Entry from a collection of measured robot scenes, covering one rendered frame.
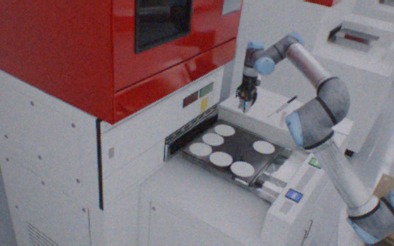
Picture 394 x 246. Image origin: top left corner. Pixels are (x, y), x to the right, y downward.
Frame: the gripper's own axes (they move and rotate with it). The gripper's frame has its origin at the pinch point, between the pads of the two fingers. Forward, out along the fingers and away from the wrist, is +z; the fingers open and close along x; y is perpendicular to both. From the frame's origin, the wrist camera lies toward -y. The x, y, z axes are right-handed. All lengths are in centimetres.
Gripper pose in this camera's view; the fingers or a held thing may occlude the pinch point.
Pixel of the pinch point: (244, 110)
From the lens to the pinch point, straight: 184.1
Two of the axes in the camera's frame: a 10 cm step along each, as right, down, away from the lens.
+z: -1.0, 8.4, 5.3
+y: -4.8, 4.2, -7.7
